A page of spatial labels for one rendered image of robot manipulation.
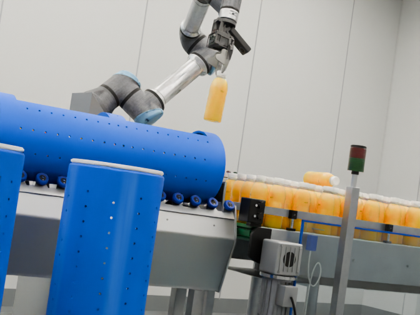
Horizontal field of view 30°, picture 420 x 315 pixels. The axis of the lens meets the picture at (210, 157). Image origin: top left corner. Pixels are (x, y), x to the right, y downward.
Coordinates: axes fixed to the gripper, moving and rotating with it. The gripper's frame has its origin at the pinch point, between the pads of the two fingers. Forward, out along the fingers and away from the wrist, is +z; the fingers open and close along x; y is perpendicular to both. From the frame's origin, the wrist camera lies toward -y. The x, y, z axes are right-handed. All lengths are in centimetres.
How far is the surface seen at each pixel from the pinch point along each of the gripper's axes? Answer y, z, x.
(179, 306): -17, 88, -26
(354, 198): -55, 37, 22
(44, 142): 60, 48, 2
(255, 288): -58, 72, -40
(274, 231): -34, 55, 5
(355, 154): -51, 21, 24
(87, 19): -21, -115, -280
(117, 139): 35, 39, 1
